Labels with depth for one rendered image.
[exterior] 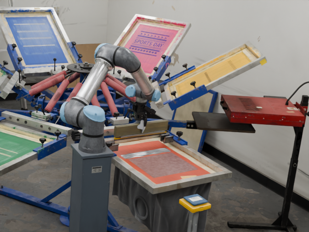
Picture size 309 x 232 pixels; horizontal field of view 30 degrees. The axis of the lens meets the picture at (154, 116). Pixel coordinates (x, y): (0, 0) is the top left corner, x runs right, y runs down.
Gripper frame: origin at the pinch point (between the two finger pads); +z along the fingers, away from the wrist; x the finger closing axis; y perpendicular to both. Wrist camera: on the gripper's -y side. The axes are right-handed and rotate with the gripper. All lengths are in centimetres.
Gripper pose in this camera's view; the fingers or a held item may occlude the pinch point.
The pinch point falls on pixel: (141, 130)
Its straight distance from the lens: 383.9
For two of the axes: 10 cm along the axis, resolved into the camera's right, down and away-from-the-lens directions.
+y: -8.3, 1.0, -5.4
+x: 5.5, 3.1, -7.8
